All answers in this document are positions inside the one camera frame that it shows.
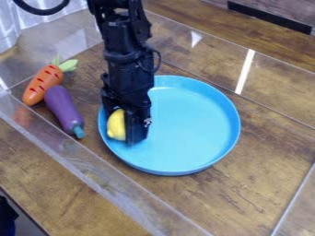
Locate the yellow toy lemon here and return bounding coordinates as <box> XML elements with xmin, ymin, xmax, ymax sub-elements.
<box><xmin>106</xmin><ymin>109</ymin><xmax>125</xmax><ymax>141</ymax></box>

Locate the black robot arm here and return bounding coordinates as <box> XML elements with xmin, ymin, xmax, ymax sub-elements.
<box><xmin>86</xmin><ymin>0</ymin><xmax>159</xmax><ymax>145</ymax></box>

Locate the clear acrylic enclosure wall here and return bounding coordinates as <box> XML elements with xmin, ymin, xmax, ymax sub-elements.
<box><xmin>0</xmin><ymin>12</ymin><xmax>315</xmax><ymax>236</ymax></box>

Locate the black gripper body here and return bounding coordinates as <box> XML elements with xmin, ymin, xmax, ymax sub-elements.
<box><xmin>101</xmin><ymin>18</ymin><xmax>155</xmax><ymax>109</ymax></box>

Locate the orange toy carrot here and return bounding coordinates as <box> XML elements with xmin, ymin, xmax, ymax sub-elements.
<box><xmin>22</xmin><ymin>57</ymin><xmax>77</xmax><ymax>106</ymax></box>

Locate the round blue tray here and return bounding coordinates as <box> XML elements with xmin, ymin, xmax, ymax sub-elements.
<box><xmin>98</xmin><ymin>76</ymin><xmax>241</xmax><ymax>176</ymax></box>

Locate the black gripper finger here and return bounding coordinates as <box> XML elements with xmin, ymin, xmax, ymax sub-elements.
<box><xmin>124</xmin><ymin>107</ymin><xmax>151</xmax><ymax>146</ymax></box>
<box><xmin>101</xmin><ymin>92</ymin><xmax>120</xmax><ymax>117</ymax></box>

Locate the purple toy eggplant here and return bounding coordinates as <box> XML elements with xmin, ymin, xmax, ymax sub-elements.
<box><xmin>44</xmin><ymin>85</ymin><xmax>85</xmax><ymax>138</ymax></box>

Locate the black cable loop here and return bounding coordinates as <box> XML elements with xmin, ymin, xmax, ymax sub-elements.
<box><xmin>10</xmin><ymin>0</ymin><xmax>70</xmax><ymax>17</ymax></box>

